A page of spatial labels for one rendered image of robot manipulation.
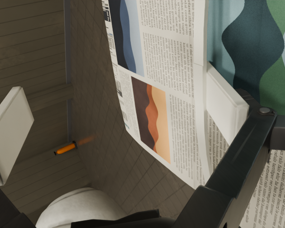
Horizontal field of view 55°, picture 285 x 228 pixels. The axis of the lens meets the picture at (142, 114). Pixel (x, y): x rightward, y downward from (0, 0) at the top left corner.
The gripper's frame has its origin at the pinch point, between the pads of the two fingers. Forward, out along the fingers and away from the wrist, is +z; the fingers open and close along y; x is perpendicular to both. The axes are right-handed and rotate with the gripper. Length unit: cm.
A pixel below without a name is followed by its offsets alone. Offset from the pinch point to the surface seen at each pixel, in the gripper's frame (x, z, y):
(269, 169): -5.0, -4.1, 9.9
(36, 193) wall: -452, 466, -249
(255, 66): 2.0, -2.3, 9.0
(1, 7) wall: -29, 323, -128
